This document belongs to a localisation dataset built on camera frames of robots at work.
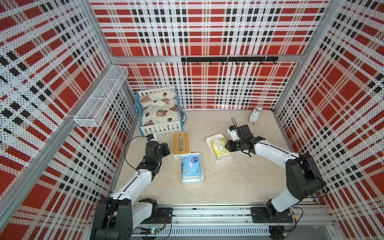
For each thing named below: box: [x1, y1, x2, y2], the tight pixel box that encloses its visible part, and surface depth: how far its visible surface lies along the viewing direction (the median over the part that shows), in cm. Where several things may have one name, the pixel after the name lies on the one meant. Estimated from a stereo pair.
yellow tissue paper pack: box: [210, 137, 230, 157], surface depth 95 cm
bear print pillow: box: [139, 89, 180, 127], surface depth 110 cm
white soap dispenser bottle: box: [249, 107, 263, 126], surface depth 107 cm
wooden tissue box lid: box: [171, 131, 191, 155], surface depth 97 cm
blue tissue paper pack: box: [181, 154, 201, 180], surface depth 88 cm
